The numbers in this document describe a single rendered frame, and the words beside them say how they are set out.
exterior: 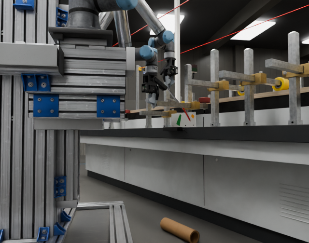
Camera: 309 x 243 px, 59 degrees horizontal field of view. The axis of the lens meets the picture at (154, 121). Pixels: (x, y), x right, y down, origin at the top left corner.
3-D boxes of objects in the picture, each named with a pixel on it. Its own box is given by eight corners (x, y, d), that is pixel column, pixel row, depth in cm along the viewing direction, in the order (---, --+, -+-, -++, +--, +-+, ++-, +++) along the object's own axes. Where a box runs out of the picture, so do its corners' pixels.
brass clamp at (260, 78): (259, 82, 139) (259, 72, 139) (238, 86, 150) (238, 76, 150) (267, 83, 142) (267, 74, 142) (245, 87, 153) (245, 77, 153)
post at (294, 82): (297, 134, 124) (295, 30, 125) (289, 134, 126) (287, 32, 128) (301, 134, 126) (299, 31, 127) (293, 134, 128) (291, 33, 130)
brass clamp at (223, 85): (222, 88, 159) (222, 80, 160) (205, 91, 171) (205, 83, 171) (229, 89, 163) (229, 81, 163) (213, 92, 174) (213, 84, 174)
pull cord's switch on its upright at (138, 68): (138, 129, 457) (138, 64, 461) (135, 129, 465) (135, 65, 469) (142, 129, 461) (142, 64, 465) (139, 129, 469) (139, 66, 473)
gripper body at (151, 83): (141, 93, 168) (141, 74, 168) (152, 94, 173) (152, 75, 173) (147, 91, 162) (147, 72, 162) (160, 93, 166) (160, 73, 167)
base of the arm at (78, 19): (60, 30, 99) (60, 3, 99) (66, 43, 114) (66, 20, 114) (103, 33, 102) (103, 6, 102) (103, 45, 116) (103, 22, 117)
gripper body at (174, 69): (169, 74, 188) (169, 56, 189) (162, 76, 195) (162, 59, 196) (178, 74, 192) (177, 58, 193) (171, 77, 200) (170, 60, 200)
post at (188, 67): (188, 133, 186) (187, 63, 188) (184, 133, 189) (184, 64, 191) (191, 133, 188) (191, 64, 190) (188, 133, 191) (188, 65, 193)
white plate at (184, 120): (195, 127, 179) (195, 111, 179) (171, 127, 200) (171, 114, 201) (195, 127, 179) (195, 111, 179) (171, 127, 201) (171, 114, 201)
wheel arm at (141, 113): (141, 115, 190) (141, 110, 190) (139, 116, 193) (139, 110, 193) (189, 117, 214) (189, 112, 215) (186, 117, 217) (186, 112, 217)
